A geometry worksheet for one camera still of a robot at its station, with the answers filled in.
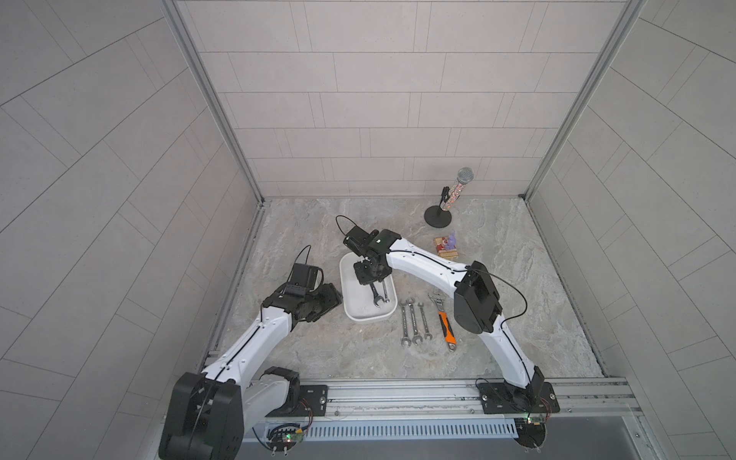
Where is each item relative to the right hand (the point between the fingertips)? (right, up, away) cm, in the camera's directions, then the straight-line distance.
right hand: (365, 278), depth 89 cm
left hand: (-7, -4, -5) cm, 9 cm away
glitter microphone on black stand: (+27, +20, +20) cm, 39 cm away
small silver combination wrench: (+18, -15, -7) cm, 24 cm away
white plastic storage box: (-2, -6, -3) cm, 7 cm away
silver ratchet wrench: (+3, -4, -5) cm, 7 cm away
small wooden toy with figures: (+28, +9, +9) cm, 31 cm away
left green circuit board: (-17, -32, -24) cm, 44 cm away
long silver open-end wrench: (+12, -16, -9) cm, 21 cm away
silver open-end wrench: (+15, -15, -7) cm, 23 cm away
